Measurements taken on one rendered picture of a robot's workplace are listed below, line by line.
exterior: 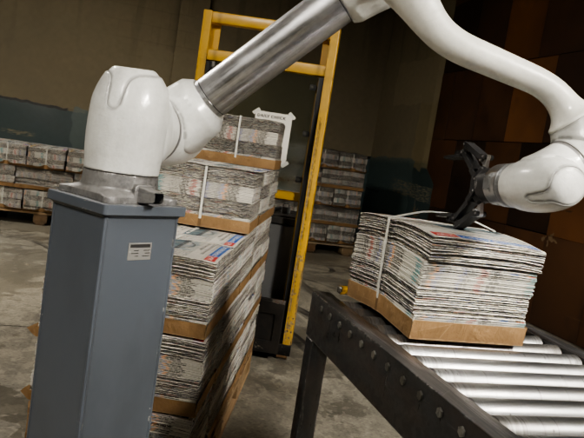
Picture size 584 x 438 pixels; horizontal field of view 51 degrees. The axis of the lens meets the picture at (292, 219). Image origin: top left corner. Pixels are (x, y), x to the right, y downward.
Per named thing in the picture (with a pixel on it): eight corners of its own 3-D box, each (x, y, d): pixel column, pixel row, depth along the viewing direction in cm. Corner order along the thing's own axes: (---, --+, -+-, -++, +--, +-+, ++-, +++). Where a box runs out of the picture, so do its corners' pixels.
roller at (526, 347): (381, 328, 129) (386, 350, 126) (561, 341, 143) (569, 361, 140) (372, 339, 133) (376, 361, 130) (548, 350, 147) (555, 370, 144)
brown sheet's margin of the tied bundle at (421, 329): (377, 312, 142) (381, 295, 141) (483, 320, 150) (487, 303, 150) (408, 339, 127) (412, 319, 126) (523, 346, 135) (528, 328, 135)
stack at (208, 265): (47, 519, 176) (81, 237, 167) (162, 377, 292) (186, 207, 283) (177, 544, 173) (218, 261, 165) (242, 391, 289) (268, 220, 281)
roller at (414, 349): (398, 367, 120) (387, 369, 125) (588, 376, 134) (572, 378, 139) (397, 341, 122) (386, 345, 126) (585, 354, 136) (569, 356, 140)
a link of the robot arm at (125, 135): (65, 164, 121) (78, 54, 119) (109, 166, 139) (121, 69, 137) (141, 177, 118) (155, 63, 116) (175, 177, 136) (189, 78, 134)
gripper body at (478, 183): (486, 162, 126) (461, 164, 135) (481, 202, 126) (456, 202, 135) (516, 168, 128) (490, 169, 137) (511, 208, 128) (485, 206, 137)
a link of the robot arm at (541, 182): (507, 222, 121) (556, 189, 124) (563, 226, 106) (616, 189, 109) (485, 175, 119) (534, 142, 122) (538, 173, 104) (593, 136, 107)
